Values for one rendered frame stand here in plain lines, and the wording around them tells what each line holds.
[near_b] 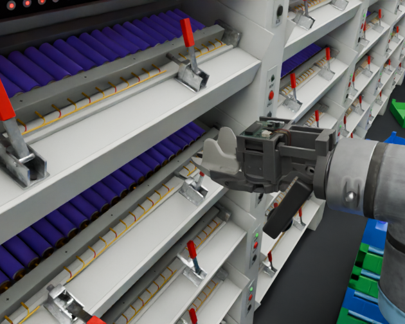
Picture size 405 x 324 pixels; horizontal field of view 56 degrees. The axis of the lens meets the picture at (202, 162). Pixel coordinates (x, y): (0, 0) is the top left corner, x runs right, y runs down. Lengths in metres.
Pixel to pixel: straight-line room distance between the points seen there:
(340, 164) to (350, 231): 1.34
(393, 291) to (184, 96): 0.35
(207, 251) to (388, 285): 0.41
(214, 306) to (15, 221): 0.68
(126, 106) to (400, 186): 0.32
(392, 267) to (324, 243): 1.20
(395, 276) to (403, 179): 0.12
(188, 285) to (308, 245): 0.97
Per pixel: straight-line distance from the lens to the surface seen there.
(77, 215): 0.55
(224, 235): 0.85
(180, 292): 0.75
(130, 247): 0.55
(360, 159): 0.45
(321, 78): 1.20
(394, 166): 0.45
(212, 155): 0.54
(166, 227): 0.59
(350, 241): 1.74
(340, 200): 0.46
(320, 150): 0.47
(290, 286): 1.50
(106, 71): 0.48
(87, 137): 0.42
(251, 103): 0.72
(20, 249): 0.52
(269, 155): 0.48
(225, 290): 1.00
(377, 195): 0.45
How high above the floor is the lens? 1.12
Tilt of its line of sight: 32 degrees down
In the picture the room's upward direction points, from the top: straight up
